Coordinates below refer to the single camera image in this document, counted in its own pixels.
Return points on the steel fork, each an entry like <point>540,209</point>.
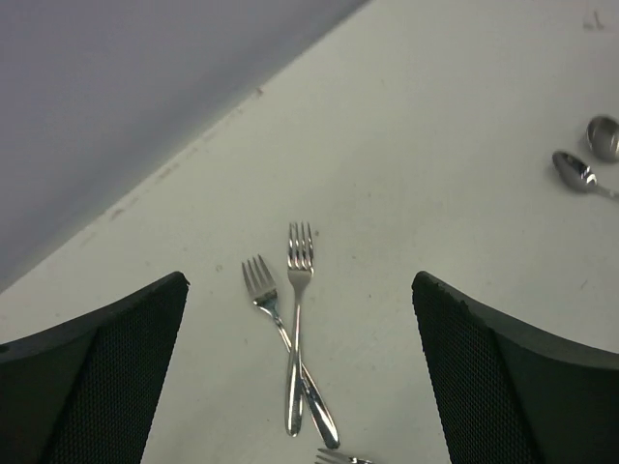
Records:
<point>300,272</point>
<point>332,456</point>
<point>262,290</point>

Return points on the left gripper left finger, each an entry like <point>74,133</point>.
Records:
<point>87,390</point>

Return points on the large steel spoon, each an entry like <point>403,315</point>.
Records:
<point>602,137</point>

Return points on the small ornate steel spoon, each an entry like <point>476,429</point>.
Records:
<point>579,176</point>

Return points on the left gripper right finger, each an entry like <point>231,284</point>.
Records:
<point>508,392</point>

